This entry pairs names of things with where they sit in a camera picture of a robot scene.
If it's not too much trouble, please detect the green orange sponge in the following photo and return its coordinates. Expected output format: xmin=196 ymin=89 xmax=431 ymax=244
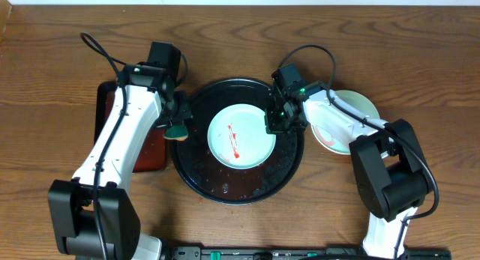
xmin=163 ymin=124 xmax=188 ymax=141

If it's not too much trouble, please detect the light blue plate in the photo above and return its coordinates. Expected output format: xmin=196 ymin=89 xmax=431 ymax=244
xmin=311 ymin=90 xmax=380 ymax=155
xmin=207 ymin=103 xmax=276 ymax=170

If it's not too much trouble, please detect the yellow plate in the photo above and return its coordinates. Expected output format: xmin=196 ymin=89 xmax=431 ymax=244
xmin=311 ymin=124 xmax=379 ymax=157

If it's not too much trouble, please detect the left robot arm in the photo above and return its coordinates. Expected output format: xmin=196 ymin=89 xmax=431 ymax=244
xmin=48 ymin=63 xmax=186 ymax=259

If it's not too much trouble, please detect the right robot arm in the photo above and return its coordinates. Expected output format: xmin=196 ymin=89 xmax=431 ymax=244
xmin=265 ymin=80 xmax=438 ymax=259

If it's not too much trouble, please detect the rectangular black sponge tray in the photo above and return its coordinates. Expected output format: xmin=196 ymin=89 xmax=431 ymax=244
xmin=94 ymin=81 xmax=167 ymax=173

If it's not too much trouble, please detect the round black tray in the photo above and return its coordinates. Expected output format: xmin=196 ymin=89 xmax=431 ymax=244
xmin=170 ymin=79 xmax=305 ymax=205

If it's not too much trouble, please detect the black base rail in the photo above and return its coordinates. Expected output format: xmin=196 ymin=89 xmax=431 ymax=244
xmin=160 ymin=246 xmax=452 ymax=260

